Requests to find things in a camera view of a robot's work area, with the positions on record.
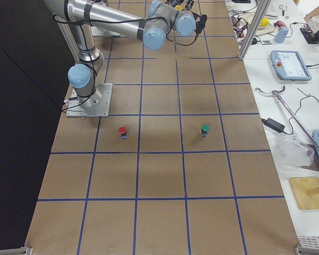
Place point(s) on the metal grabber stick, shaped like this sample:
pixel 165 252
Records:
pixel 277 94

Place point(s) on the clear plastic bag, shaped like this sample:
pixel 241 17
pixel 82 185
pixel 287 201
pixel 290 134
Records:
pixel 291 154

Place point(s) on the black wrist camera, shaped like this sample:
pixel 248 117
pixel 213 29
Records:
pixel 200 23

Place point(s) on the light blue cup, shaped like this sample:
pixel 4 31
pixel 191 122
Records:
pixel 281 35

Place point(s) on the black power adapter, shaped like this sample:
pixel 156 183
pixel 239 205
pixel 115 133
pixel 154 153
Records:
pixel 274 125

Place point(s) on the aluminium frame post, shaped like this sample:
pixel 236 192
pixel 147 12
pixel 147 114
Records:
pixel 258 16

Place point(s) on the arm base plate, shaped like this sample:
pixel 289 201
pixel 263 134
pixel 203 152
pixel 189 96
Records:
pixel 97 105

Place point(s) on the green push button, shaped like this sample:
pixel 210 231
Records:
pixel 205 130

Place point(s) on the red push button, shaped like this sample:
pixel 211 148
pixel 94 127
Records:
pixel 123 132

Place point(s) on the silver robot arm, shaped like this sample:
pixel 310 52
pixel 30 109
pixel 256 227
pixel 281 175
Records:
pixel 81 21

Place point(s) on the yellow ball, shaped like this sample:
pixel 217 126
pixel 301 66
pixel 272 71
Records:
pixel 264 22

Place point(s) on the wooden cutting board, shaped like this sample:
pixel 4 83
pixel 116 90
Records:
pixel 306 192

